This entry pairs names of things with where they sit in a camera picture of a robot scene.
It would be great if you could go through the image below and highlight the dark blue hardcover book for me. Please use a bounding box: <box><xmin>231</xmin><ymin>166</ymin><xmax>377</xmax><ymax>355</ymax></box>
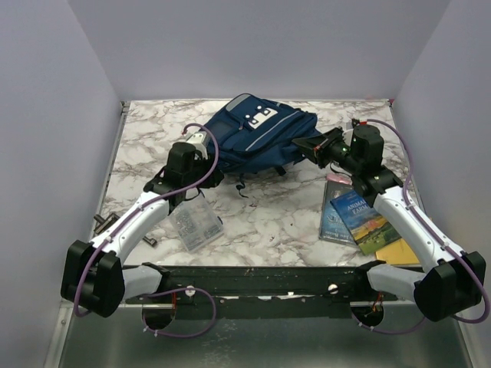
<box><xmin>319</xmin><ymin>180</ymin><xmax>356</xmax><ymax>246</ymax></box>

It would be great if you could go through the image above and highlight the yellow notebook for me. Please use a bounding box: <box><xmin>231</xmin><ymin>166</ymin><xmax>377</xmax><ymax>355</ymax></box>
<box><xmin>375</xmin><ymin>238</ymin><xmax>419</xmax><ymax>265</ymax></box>

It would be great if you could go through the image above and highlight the Animal Farm blue book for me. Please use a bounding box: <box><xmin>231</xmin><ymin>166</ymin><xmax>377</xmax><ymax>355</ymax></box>
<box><xmin>331</xmin><ymin>190</ymin><xmax>401</xmax><ymax>255</ymax></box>

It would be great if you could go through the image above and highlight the pink eraser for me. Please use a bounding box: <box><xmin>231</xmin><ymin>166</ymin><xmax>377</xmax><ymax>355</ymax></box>
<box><xmin>326</xmin><ymin>173</ymin><xmax>351</xmax><ymax>185</ymax></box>

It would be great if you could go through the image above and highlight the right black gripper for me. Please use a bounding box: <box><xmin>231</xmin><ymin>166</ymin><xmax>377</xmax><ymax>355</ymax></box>
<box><xmin>294</xmin><ymin>126</ymin><xmax>363</xmax><ymax>174</ymax></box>

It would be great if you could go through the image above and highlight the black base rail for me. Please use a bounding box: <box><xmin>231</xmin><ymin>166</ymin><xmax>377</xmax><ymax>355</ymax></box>
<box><xmin>122</xmin><ymin>264</ymin><xmax>384</xmax><ymax>320</ymax></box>

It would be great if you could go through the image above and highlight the clear plastic parts box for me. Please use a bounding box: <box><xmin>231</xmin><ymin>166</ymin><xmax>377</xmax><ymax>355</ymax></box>
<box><xmin>169</xmin><ymin>194</ymin><xmax>223</xmax><ymax>252</ymax></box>

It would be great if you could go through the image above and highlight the navy blue student backpack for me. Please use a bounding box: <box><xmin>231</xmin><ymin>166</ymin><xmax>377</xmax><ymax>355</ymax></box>
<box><xmin>204</xmin><ymin>94</ymin><xmax>320</xmax><ymax>192</ymax></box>

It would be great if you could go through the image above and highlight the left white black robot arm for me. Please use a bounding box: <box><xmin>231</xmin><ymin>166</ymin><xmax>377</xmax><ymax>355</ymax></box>
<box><xmin>61</xmin><ymin>142</ymin><xmax>222</xmax><ymax>317</ymax></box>

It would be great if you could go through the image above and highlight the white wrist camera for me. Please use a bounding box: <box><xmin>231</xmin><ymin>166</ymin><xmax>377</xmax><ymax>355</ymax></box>
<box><xmin>183</xmin><ymin>131</ymin><xmax>210</xmax><ymax>159</ymax></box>
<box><xmin>343</xmin><ymin>118</ymin><xmax>366</xmax><ymax>146</ymax></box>

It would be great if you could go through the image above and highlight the metal table clamp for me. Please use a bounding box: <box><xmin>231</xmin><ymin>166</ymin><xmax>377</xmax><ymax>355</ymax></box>
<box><xmin>94</xmin><ymin>212</ymin><xmax>157</xmax><ymax>248</ymax></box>

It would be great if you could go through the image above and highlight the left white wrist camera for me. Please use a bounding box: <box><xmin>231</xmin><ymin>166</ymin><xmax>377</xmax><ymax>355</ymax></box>
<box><xmin>183</xmin><ymin>131</ymin><xmax>210</xmax><ymax>159</ymax></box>

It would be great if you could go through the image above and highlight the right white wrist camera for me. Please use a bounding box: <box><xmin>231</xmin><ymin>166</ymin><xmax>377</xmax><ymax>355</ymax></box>
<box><xmin>343</xmin><ymin>118</ymin><xmax>366</xmax><ymax>146</ymax></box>

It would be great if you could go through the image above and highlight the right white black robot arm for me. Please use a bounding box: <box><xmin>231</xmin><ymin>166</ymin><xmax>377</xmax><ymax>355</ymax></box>
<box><xmin>292</xmin><ymin>119</ymin><xmax>490</xmax><ymax>324</ymax></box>

